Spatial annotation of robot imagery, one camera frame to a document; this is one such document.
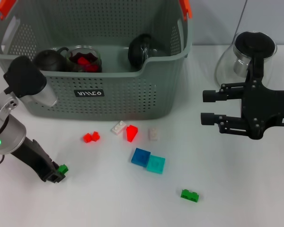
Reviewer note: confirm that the red sloped toy brick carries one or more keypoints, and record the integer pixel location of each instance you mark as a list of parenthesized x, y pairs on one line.
[(131, 133)]

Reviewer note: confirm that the white toy brick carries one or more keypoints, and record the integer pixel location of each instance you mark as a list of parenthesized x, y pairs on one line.
[(118, 127), (153, 134)]

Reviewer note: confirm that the green toy brick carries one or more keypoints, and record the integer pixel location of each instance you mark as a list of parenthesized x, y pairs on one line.
[(189, 195), (63, 168)]

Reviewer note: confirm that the orange-red small toy brick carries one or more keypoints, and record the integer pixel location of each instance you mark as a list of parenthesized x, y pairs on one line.
[(87, 138), (96, 136)]

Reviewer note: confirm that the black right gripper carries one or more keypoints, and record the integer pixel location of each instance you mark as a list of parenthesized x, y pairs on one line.
[(267, 107)]

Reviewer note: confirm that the dark red curved toy brick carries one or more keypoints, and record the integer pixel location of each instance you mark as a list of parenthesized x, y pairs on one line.
[(83, 61)]

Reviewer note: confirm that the dark clay teapot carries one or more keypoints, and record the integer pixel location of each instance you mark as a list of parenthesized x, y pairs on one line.
[(48, 62)]

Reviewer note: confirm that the black round object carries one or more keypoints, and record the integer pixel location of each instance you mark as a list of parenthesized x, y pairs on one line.
[(139, 50)]

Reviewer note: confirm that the blue flat toy brick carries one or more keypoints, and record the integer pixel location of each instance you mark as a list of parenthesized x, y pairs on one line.
[(140, 157)]

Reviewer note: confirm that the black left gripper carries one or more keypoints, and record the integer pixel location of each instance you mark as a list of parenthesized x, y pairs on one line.
[(33, 156)]

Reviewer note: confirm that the grey perforated plastic storage basket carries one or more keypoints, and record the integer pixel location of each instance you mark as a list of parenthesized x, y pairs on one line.
[(109, 104)]

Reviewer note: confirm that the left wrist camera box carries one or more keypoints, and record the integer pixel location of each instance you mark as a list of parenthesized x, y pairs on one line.
[(26, 78)]

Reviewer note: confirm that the cyan flat toy brick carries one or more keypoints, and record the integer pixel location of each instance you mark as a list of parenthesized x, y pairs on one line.
[(156, 164)]

